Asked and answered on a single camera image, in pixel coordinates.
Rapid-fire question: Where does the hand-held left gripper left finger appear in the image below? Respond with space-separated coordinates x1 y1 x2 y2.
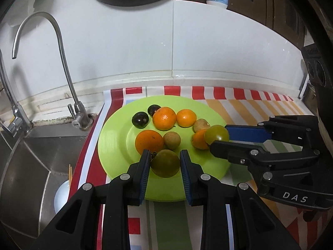
30 149 152 250

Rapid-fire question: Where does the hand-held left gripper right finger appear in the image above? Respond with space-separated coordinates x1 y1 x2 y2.
179 150 302 250

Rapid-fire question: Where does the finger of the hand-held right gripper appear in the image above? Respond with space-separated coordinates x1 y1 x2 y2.
210 140 321 186
225 115 322 155

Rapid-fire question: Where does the green plum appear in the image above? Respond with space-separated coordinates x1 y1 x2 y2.
151 149 181 179
204 125 230 145

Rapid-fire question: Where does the small orange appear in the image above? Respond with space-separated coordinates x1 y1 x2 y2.
176 109 197 128
192 130 210 150

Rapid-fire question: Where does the large orange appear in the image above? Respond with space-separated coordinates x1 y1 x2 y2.
135 130 165 157
152 106 177 131

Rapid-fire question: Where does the brown round fruit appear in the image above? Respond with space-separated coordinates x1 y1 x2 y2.
193 119 211 133
163 132 181 151

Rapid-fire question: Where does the green plate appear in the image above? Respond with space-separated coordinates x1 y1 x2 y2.
98 95 232 202

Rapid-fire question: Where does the dark purple plum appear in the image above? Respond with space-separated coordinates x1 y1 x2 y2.
132 111 150 129
147 104 162 117

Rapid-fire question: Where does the striped colourful table cloth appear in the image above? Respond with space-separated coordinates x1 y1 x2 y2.
69 86 333 250

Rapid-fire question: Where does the white bowl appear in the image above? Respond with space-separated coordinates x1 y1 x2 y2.
54 180 71 214

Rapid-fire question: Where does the stainless steel sink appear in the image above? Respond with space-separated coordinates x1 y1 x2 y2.
0 126 90 243

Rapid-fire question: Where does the dark wooden cabinet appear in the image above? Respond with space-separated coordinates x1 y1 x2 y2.
179 0 307 47

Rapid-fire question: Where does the chrome sink faucet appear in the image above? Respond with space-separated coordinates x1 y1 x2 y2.
0 49 33 138

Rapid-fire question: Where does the thin gooseneck faucet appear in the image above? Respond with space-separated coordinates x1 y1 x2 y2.
11 11 92 129

